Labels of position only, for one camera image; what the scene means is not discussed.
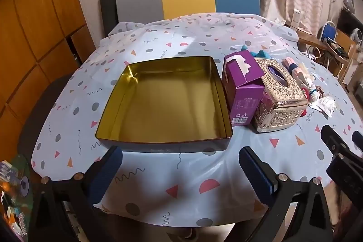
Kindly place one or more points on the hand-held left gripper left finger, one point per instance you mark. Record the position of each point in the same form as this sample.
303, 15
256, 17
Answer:
105, 176

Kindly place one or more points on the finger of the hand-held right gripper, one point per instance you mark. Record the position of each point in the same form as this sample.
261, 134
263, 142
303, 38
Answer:
358, 140
333, 141

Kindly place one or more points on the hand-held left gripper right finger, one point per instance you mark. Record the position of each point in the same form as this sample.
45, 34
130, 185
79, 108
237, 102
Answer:
255, 172

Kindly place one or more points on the white plastic packet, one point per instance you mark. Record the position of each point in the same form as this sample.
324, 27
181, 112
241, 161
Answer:
326, 106

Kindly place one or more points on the white blue sock bundle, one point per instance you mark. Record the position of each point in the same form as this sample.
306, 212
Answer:
313, 97

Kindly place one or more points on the red doll sock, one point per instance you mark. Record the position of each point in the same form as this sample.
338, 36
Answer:
307, 89

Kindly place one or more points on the beige socks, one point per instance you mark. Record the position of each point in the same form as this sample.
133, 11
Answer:
305, 72

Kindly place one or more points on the pink fluffy socks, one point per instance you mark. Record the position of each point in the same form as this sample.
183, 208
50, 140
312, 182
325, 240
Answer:
289, 62

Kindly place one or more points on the gold tin box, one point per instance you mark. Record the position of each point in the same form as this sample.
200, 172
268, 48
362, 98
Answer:
170, 106

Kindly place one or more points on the blue plush toy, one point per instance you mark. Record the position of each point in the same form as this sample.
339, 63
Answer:
259, 54

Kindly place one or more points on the ornate gold tissue box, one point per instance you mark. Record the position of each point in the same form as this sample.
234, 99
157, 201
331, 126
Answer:
280, 106

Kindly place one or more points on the purple carton box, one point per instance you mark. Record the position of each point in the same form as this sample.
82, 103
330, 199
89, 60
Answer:
241, 94

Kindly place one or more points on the cluttered green round stand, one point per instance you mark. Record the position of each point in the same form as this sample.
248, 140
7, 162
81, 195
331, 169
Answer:
17, 191

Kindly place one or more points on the black tool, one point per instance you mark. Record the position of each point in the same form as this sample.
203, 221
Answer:
337, 48

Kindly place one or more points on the wooden side table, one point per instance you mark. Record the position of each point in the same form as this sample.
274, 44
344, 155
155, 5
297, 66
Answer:
312, 42

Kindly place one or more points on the white round fan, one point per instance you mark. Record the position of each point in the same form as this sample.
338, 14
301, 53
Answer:
358, 35

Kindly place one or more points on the blue folding chair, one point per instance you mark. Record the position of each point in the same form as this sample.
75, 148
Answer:
330, 32

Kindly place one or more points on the black monitor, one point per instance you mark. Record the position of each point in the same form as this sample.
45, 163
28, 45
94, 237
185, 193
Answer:
347, 22

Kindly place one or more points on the white tall box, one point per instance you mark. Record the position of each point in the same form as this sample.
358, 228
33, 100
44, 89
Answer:
295, 19

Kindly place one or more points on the patterned plastic tablecloth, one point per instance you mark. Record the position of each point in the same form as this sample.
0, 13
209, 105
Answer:
181, 40

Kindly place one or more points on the wooden wardrobe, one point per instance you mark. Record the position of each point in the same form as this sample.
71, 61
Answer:
37, 18

